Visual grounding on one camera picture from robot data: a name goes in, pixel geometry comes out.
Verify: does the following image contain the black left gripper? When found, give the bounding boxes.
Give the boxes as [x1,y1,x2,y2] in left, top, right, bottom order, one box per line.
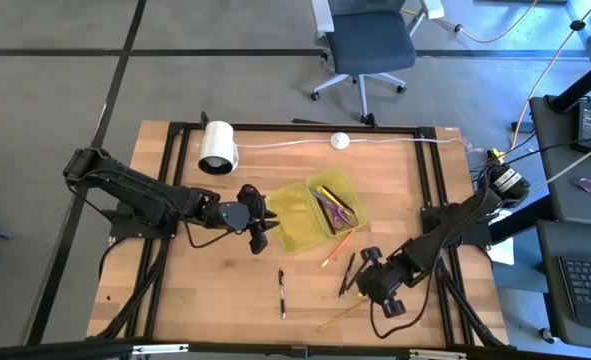
[205,185,281,255]

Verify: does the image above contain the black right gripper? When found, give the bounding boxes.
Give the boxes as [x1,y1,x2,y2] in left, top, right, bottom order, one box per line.
[357,246,407,320]

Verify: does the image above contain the yellow-green plastic supply box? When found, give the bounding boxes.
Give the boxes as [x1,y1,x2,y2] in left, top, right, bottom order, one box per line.
[266,168,368,255]

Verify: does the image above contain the orange pencil yellow eraser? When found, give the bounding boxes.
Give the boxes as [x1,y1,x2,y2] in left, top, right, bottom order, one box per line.
[320,228,357,269]

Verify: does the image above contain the black marker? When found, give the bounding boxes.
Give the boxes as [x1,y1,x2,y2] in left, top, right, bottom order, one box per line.
[318,202,338,236]

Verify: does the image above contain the black silver click pen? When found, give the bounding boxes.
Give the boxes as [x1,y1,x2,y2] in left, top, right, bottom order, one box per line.
[277,268,287,320]

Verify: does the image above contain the purple scissors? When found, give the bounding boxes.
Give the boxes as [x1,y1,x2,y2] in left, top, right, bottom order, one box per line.
[311,188,360,232]

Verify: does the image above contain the dark grey side desk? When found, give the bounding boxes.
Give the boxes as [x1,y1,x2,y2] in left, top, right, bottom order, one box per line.
[535,219,591,351]
[529,94,591,229]

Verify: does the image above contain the black keyboard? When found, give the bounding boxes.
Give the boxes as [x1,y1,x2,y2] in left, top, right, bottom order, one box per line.
[558,255,591,336]

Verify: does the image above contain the blue office chair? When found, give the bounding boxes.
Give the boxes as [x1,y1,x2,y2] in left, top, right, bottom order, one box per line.
[310,0,446,124]

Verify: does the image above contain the black power adapter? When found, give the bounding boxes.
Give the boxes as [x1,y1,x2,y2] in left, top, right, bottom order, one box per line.
[571,101,591,154]

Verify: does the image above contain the black metal stand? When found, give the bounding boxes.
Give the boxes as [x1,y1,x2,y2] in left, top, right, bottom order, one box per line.
[549,0,591,114]

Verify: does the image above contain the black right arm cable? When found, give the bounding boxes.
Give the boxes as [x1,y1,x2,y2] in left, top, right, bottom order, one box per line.
[369,264,439,340]

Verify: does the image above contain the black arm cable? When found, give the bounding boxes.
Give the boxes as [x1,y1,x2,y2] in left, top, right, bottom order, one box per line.
[183,219,249,250]
[369,264,439,340]

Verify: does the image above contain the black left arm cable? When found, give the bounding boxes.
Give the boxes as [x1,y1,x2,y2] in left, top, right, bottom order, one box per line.
[183,219,249,250]

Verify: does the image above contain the black aluminium table frame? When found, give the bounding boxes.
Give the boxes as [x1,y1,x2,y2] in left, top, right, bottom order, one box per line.
[94,110,509,360]

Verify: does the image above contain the orange extension cable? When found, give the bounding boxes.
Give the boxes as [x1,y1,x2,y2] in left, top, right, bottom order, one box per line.
[507,0,591,154]
[402,0,540,45]

